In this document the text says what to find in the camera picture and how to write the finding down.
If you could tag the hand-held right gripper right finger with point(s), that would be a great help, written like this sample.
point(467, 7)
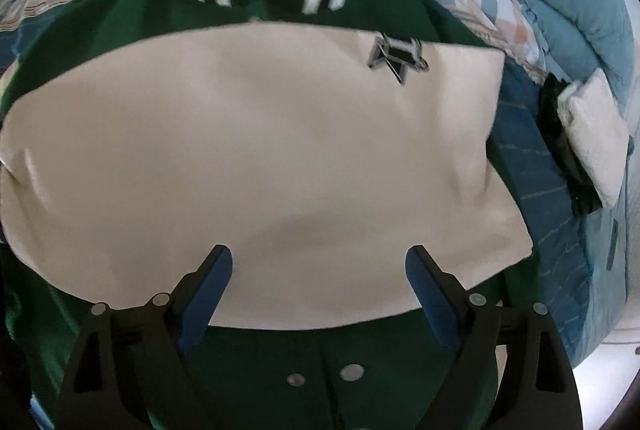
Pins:
point(430, 295)

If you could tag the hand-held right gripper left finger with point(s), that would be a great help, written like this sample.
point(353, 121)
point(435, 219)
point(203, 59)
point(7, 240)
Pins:
point(205, 297)

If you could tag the blue striped bed sheet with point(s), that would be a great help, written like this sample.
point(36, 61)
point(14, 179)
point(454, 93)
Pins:
point(545, 210)

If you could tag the black cloth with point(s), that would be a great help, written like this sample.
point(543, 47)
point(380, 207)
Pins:
point(560, 134)

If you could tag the white folded towel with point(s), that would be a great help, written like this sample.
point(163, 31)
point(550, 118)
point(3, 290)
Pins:
point(595, 134)

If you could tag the green and cream varsity jacket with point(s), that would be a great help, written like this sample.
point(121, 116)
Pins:
point(250, 159)

